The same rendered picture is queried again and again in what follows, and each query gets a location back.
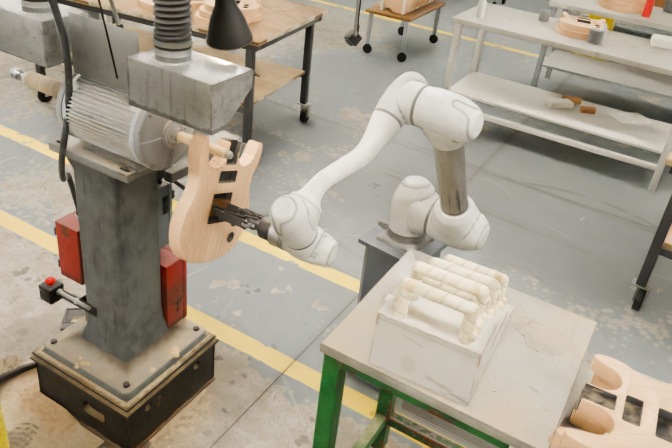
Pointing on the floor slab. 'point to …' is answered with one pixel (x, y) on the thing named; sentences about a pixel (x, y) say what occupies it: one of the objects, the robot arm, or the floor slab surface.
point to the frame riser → (204, 362)
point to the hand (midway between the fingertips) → (221, 208)
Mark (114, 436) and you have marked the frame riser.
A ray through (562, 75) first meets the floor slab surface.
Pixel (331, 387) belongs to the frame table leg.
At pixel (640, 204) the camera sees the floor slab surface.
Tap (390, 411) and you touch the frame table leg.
